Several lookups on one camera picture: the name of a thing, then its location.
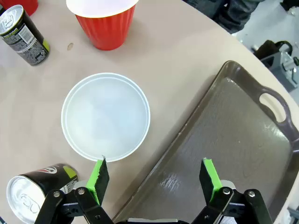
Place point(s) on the person's dark jacket torso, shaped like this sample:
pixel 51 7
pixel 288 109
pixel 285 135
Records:
pixel 229 14

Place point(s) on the brown plastic tray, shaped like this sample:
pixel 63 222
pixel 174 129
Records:
pixel 222 140

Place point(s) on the black soda can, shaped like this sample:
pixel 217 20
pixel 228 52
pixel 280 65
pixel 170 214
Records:
pixel 46 177
pixel 25 39

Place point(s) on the red plastic cup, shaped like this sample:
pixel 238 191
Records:
pixel 23 5
pixel 105 28

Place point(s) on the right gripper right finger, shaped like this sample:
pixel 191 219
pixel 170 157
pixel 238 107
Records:
pixel 210 182

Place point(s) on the white round bowl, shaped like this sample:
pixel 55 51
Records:
pixel 105 116

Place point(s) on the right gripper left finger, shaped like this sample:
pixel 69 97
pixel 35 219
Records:
pixel 97 184

